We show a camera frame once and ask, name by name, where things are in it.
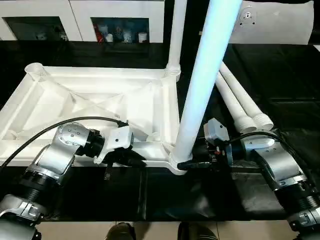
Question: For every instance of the white plastic table leg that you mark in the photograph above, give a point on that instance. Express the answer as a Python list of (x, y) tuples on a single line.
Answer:
[(235, 107), (176, 35), (205, 80), (247, 100)]

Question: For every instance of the white plastic table top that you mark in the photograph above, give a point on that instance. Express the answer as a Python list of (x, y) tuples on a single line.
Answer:
[(90, 105)]

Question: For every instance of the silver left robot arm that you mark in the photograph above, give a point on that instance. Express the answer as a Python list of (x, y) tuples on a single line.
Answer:
[(50, 160)]

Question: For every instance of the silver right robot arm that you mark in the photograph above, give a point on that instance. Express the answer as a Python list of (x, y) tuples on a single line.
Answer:
[(280, 165)]

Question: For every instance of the dark right robot foot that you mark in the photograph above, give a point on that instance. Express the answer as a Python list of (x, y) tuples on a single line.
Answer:
[(197, 232)]

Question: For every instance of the black work mat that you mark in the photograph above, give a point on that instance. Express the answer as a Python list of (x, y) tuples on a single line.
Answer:
[(280, 90)]

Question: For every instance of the small bottles on shelf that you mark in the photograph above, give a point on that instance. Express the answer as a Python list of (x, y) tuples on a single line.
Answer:
[(120, 32)]

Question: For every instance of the black cabinet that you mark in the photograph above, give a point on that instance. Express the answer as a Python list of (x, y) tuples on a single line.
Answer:
[(192, 20)]

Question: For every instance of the white plastic bag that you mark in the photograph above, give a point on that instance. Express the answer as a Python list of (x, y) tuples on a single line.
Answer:
[(280, 22)]

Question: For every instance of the white cabinet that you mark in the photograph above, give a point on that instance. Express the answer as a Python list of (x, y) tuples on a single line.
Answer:
[(50, 15)]

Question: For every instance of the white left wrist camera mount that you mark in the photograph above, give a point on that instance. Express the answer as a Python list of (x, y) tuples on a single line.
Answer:
[(116, 142)]

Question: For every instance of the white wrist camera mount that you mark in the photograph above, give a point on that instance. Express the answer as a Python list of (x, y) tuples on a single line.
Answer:
[(116, 142), (216, 131)]

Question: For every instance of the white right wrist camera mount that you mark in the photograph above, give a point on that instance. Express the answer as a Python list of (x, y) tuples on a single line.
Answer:
[(216, 131)]

